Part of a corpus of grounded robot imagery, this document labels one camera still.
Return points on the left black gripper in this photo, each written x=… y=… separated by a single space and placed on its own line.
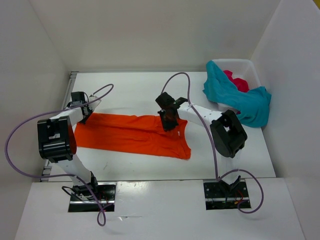
x=89 y=110

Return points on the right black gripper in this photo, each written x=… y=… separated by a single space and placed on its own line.
x=167 y=126

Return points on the orange t shirt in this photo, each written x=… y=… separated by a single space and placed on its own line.
x=133 y=134

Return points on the teal t shirt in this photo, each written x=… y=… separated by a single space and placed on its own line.
x=253 y=107

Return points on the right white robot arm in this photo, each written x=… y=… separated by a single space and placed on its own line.
x=226 y=133

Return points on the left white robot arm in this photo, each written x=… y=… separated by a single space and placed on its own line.
x=57 y=142

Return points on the white plastic basket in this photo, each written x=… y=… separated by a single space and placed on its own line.
x=241 y=68

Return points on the pink t shirt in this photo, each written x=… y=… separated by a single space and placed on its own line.
x=240 y=83

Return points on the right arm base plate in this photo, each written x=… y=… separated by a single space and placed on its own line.
x=219 y=196

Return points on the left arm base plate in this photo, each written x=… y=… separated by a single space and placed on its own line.
x=80 y=203

